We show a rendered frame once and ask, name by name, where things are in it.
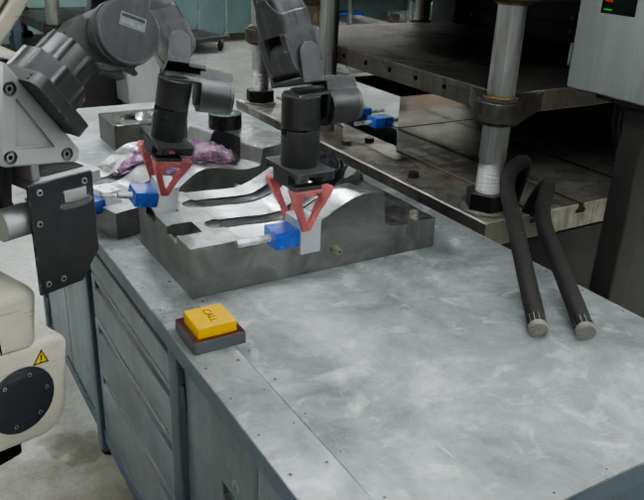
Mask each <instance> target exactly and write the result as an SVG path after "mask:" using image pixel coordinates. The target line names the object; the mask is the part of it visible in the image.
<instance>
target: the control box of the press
mask: <svg viewBox="0 0 644 500"><path fill-rule="evenodd" d="M567 64H568V65H569V66H570V71H569V77H568V83H567V86H569V87H570V88H574V89H578V90H582V91H586V92H590V93H594V94H596V98H599V99H603V102H610V101H611V102H615V104H614V108H613V113H612V118H611V142H612V146H613V150H614V154H615V162H614V167H613V172H612V177H611V182H610V187H609V191H608V196H607V201H606V206H605V211H604V216H603V220H602V225H601V230H600V235H599V239H598V244H597V249H596V254H595V259H594V264H593V269H592V274H591V279H590V284H589V288H588V289H589V290H590V291H591V292H593V293H595V294H597V295H599V296H601V297H603V298H605V299H607V300H609V301H611V302H613V303H615V304H617V305H619V306H620V307H622V308H623V305H624V301H625V297H626V292H627V288H628V283H629V279H630V275H631V270H632V266H633V261H634V257H635V253H636V248H637V244H638V239H639V235H640V231H641V226H642V222H643V217H644V0H581V1H580V12H579V18H578V24H577V30H576V35H575V41H574V42H573V43H571V45H570V50H569V56H568V62H567ZM621 114H622V116H623V123H622V128H621V133H620V120H621Z"/></svg>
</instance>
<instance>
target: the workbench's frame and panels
mask: <svg viewBox="0 0 644 500"><path fill-rule="evenodd" d="M98 247H99V248H98V250H97V252H96V254H95V256H94V258H93V260H92V262H91V264H90V266H89V268H88V270H87V272H86V274H85V276H84V278H83V280H82V281H79V282H77V283H74V284H72V285H69V286H67V287H64V288H61V289H59V290H56V291H54V292H51V293H49V294H46V295H43V301H44V309H45V317H46V325H47V327H49V328H50V329H52V330H54V331H56V332H57V333H59V334H61V335H62V336H63V337H64V340H65V363H66V365H67V367H68V369H69V371H70V373H71V375H72V377H73V379H74V381H75V383H76V385H77V387H78V389H79V391H80V393H81V395H82V397H83V399H84V401H85V403H86V405H87V407H88V409H89V410H90V412H91V414H92V416H93V418H94V420H95V422H96V424H97V432H98V442H99V444H100V446H101V450H102V452H103V453H104V454H112V456H113V458H114V460H115V462H116V464H117V466H118V468H119V470H120V472H121V474H122V476H123V478H124V480H125V482H126V484H127V486H128V488H129V490H130V492H131V494H132V496H133V498H134V500H297V499H296V498H295V497H294V495H293V494H292V493H291V491H290V490H289V489H288V487H287V486H286V485H285V484H284V482H283V481H282V480H281V478H280V477H279V476H278V474H277V473H276V472H275V471H274V469H273V468H272V467H271V465H270V464H269V463H268V462H267V460H266V459H265V458H264V456H263V455H262V454H261V452H260V451H259V450H258V449H257V447H256V446H255V445H254V443H253V442H252V441H251V439H250V438H249V437H248V436H247V434H246V433H245V432H244V430H243V429H242V428H240V426H239V425H238V424H237V422H236V421H235V420H234V418H233V417H232V416H231V415H230V413H229V412H228V411H227V409H226V408H225V407H224V405H223V404H222V403H221V402H220V400H219V399H218V398H217V396H216V395H215V394H214V392H213V391H212V390H211V389H210V387H209V386H208V385H207V383H206V382H205V381H204V380H203V378H202V377H201V376H200V374H199V373H198V372H197V370H196V369H195V368H194V367H193V365H192V364H191V362H190V361H189V360H188V358H187V357H186V356H185V355H184V353H183V352H182V351H181V349H180V348H179V347H178V345H177V344H176V343H175V342H174V340H173V339H172V338H171V336H170V335H169V334H168V333H167V331H166V330H165V329H164V327H163V326H162V325H161V323H160V322H159V321H158V320H157V318H156V317H155V316H154V314H153V313H152V312H151V310H150V309H149V308H148V307H147V305H146V304H145V303H144V301H143V300H142V299H141V298H140V296H139V295H138V294H137V292H136V291H135V290H134V288H133V287H132V286H131V285H130V283H129V282H128V281H127V279H126V278H125V277H124V275H123V274H122V273H121V272H120V270H119V269H118V268H117V266H116V265H115V264H114V262H113V261H112V260H111V259H110V257H109V256H108V255H107V253H106V252H105V251H104V250H103V248H102V247H101V246H100V244H99V243H98ZM569 500H644V463H643V464H641V465H638V466H636V467H634V468H632V469H630V470H628V471H626V472H624V473H622V474H620V475H618V476H616V477H613V478H611V479H609V480H607V481H605V482H603V483H601V484H599V485H597V486H595V487H593V488H590V489H588V490H586V491H585V492H583V493H581V494H579V495H577V496H575V497H573V498H571V499H569Z"/></svg>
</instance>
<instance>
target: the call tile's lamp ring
mask: <svg viewBox="0 0 644 500"><path fill-rule="evenodd" d="M183 320H184V318H183V317H182V318H177V319H176V321H177V322H178V323H179V325H180V326H181V327H182V328H183V330H184V331H185V332H186V333H187V335H188V336H189V337H190V338H191V339H192V341H193V342H194V343H200V342H204V341H208V340H212V339H216V338H220V337H223V336H227V335H231V334H235V333H239V332H243V331H245V330H244V329H243V328H242V327H241V326H240V325H239V324H238V323H237V322H236V327H237V328H238V330H234V331H230V332H227V333H223V334H219V335H215V336H211V337H207V338H203V339H199V340H197V339H196V337H195V336H194V335H193V334H192V332H191V331H190V330H189V329H188V327H187V326H186V325H185V324H184V323H183Z"/></svg>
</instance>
